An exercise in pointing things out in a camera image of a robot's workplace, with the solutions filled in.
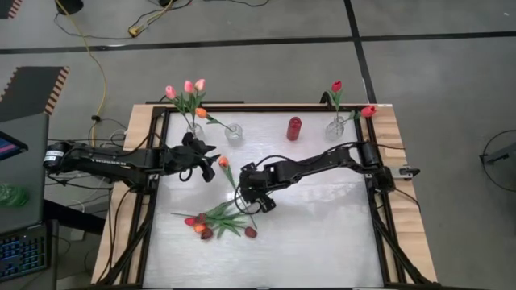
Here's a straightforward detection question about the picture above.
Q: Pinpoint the green plastic container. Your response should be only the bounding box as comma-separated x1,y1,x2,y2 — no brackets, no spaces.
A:
0,183,32,209

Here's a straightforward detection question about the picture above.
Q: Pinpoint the grey desk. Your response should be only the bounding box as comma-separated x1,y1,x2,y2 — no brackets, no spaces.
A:
0,112,50,235

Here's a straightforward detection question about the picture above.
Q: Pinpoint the long yellow cable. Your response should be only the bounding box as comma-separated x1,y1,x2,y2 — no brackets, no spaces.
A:
54,0,108,168

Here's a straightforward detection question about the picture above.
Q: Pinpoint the computer monitor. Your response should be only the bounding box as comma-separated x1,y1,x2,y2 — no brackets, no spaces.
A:
0,130,29,163

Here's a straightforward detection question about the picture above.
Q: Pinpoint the black desk foot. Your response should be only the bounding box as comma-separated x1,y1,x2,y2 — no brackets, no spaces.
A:
42,199,106,237

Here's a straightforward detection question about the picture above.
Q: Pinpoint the backlit computer keyboard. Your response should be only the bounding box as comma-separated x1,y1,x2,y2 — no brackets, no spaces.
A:
0,224,52,283

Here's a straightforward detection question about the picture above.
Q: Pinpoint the orange artificial tulip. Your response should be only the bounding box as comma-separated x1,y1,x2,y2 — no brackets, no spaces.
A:
195,107,237,134
193,199,247,234
218,156,259,230

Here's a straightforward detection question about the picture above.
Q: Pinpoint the black power cable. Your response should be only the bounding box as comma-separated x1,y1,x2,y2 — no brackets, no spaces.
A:
46,117,129,143

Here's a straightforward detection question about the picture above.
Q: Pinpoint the yellow cable with plug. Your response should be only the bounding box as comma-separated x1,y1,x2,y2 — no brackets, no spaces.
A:
127,0,178,38

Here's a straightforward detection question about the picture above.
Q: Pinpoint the black round stand base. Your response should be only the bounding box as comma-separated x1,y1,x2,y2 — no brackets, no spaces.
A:
55,0,85,16

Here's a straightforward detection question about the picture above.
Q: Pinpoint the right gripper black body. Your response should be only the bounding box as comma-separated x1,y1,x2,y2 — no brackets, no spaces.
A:
240,163,283,198

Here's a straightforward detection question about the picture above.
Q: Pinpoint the large black foam mat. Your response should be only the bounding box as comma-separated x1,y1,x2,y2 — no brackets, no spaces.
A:
0,66,71,124

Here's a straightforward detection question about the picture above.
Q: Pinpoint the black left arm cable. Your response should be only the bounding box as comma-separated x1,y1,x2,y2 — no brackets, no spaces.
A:
178,165,195,183

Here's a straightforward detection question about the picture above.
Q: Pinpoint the pink artificial tulip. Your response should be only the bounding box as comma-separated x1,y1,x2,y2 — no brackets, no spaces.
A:
183,80,198,132
192,78,207,132
164,85,197,132

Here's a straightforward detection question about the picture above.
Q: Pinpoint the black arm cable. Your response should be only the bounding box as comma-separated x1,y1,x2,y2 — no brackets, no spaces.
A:
233,155,295,215
178,165,195,183

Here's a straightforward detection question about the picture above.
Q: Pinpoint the black flat bar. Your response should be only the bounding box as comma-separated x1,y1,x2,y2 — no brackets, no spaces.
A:
144,100,246,106

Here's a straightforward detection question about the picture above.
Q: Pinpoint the long black floor cable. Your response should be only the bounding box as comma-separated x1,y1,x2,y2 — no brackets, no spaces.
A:
52,0,194,41

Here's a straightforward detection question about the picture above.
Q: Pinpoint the small black foam mat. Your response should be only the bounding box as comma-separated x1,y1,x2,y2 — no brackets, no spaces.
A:
0,0,23,20

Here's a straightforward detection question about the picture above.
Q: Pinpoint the clear diamond-cut glass vase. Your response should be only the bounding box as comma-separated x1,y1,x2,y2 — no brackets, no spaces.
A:
223,122,245,147

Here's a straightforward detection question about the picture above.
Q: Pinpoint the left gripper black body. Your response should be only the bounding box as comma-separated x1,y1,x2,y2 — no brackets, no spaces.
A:
167,132,217,183

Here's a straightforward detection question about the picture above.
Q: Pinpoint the red glass vase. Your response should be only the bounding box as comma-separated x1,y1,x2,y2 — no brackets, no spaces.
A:
285,116,303,143

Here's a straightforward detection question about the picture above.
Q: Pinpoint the clear swirl-pattern glass vase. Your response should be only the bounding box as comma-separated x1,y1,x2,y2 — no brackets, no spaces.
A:
185,122,208,142

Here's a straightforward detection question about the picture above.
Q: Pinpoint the clear narrow-neck glass vase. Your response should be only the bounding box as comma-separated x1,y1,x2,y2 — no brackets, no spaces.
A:
324,115,347,143

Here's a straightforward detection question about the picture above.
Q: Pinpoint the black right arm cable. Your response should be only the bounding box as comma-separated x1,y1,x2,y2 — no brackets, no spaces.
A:
233,155,295,215

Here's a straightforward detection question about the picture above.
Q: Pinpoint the black looped floor cable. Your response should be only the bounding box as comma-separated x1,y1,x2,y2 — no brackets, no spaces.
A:
479,128,516,193

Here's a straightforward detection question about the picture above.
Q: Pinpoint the black stand foot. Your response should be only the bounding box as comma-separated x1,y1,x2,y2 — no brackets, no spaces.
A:
478,143,516,166

